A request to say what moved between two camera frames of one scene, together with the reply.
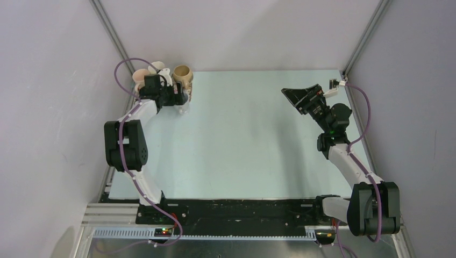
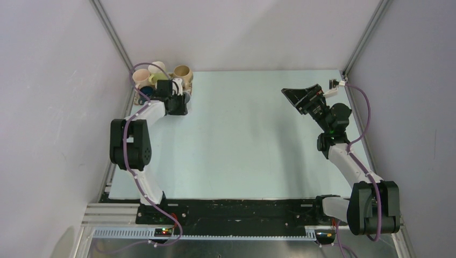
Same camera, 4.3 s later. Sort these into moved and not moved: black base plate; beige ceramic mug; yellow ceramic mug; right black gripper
Moved: yellow ceramic mug
Not moved: black base plate; right black gripper; beige ceramic mug
